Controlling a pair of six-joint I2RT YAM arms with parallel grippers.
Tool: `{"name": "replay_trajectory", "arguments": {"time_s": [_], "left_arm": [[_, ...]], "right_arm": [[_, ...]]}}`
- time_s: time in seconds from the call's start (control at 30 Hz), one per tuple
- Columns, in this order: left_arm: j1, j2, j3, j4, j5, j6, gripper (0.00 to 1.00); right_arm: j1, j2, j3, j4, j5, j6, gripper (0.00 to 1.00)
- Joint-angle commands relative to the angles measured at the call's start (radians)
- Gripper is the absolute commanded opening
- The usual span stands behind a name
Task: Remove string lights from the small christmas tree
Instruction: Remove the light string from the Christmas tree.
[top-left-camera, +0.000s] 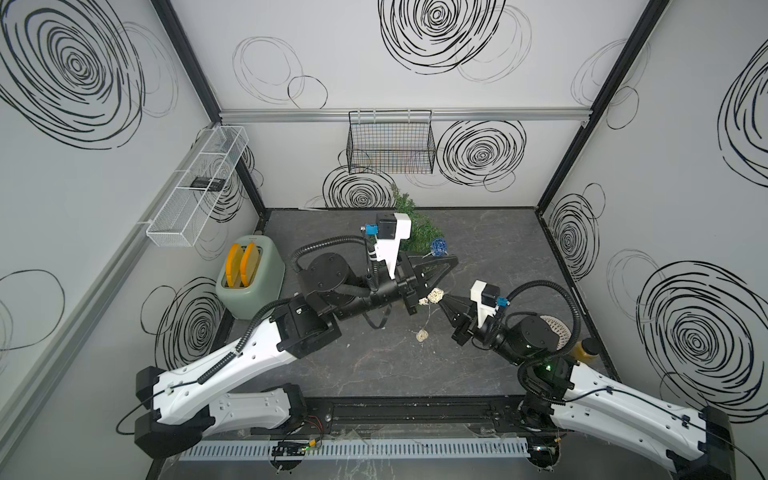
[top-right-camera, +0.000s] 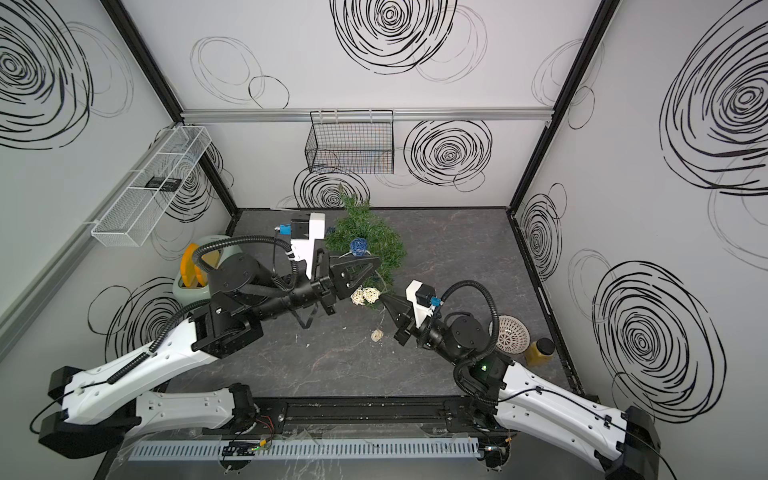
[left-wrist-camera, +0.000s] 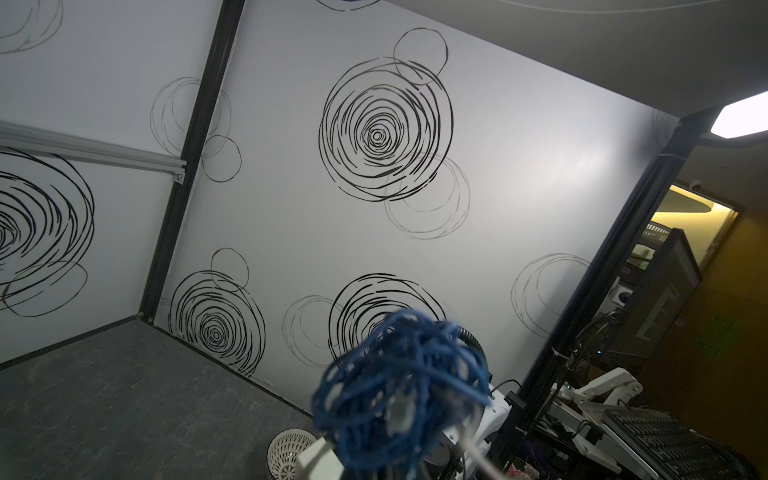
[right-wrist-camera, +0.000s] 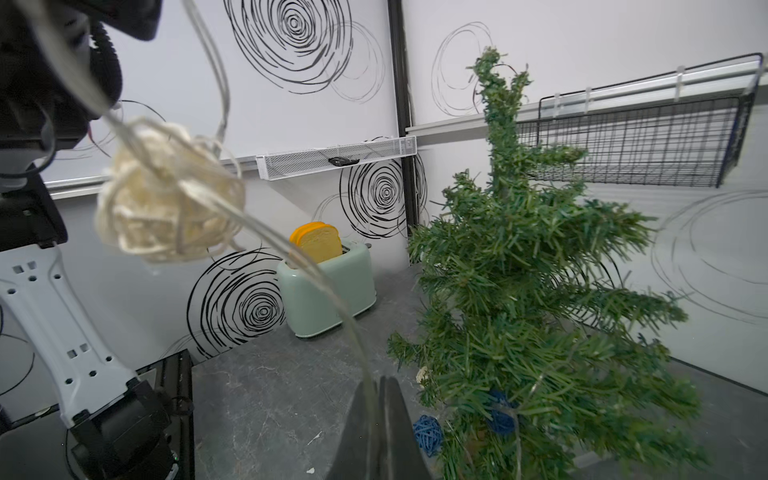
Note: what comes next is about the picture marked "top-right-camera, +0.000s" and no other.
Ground black wire wall basket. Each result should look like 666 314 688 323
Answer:
304 120 395 175

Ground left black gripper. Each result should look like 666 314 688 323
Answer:
252 251 377 327

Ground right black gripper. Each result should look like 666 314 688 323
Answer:
384 291 465 369

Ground grey slotted cable duct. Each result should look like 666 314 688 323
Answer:
128 437 481 461

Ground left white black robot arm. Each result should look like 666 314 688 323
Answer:
29 235 382 459

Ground black corner frame post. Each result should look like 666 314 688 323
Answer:
508 0 620 215

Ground small black item in shelf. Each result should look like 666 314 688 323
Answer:
145 176 182 192

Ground white round strainer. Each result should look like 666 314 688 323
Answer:
495 315 531 355

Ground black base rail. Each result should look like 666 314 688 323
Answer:
251 395 505 436

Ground black left corner post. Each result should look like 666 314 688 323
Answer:
100 0 239 218

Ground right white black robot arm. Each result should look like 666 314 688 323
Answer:
380 280 670 479

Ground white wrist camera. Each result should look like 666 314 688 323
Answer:
405 280 442 329
274 212 326 280

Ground aluminium wall rail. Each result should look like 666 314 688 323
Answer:
0 128 175 361
181 106 554 124

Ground yellow jar black lid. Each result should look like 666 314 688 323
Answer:
524 337 556 367

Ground aluminium wall rail left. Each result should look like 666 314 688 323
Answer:
0 128 175 361

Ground aluminium wall rail back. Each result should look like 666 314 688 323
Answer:
181 106 554 124

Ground string lights with rattan balls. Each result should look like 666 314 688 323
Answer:
326 224 388 343

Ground small green christmas tree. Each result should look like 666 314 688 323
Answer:
325 189 407 308

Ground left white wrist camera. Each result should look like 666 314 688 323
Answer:
274 212 326 280

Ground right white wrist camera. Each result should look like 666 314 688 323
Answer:
405 280 442 329

